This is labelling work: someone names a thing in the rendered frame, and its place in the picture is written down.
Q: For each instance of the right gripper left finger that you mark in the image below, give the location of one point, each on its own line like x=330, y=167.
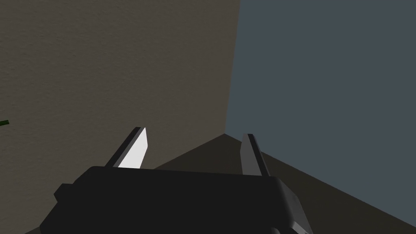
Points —
x=134, y=152

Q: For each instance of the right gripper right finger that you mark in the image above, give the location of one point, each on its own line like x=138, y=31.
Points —
x=252, y=159

